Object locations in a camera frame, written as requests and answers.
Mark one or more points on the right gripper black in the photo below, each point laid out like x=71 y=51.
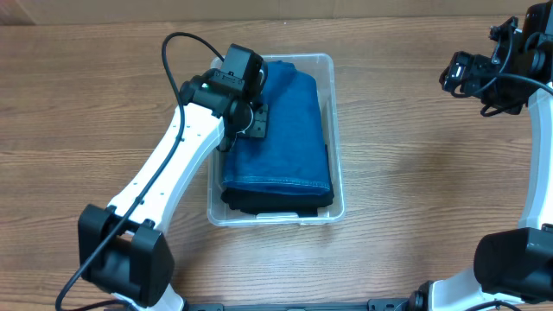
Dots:
x=471 y=66

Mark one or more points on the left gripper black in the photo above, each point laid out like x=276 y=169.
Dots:
x=260 y=127

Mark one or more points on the blue towel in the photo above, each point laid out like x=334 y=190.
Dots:
x=292 y=158

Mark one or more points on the black cloth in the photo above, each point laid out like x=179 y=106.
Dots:
x=255 y=202
x=307 y=212

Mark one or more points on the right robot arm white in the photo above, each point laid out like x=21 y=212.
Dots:
x=511 y=267

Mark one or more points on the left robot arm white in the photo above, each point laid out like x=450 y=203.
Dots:
x=122 y=247

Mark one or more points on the clear plastic storage bin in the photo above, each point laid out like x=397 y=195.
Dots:
x=321 y=67

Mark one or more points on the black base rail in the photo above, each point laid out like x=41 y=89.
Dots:
x=386 y=304

